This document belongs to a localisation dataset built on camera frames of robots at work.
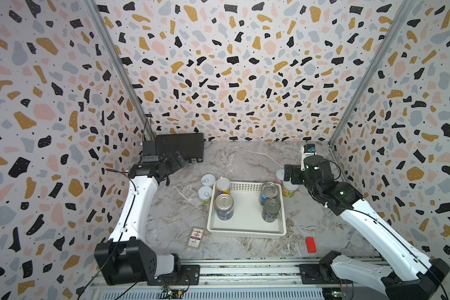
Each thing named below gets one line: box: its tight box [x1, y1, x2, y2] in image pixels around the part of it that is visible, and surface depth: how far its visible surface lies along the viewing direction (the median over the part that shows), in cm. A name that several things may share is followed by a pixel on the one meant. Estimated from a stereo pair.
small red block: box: [305, 236, 317, 254], surface depth 83 cm
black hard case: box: [155, 132, 205, 164], surface depth 122 cm
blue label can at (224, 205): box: [215, 193, 235, 221], surface depth 85 cm
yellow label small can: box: [201, 173, 217, 187], surface depth 99 cm
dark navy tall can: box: [261, 198, 282, 223], surface depth 85 cm
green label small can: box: [197, 185, 213, 206], surface depth 94 cm
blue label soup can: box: [260, 181, 280, 205], surface depth 89 cm
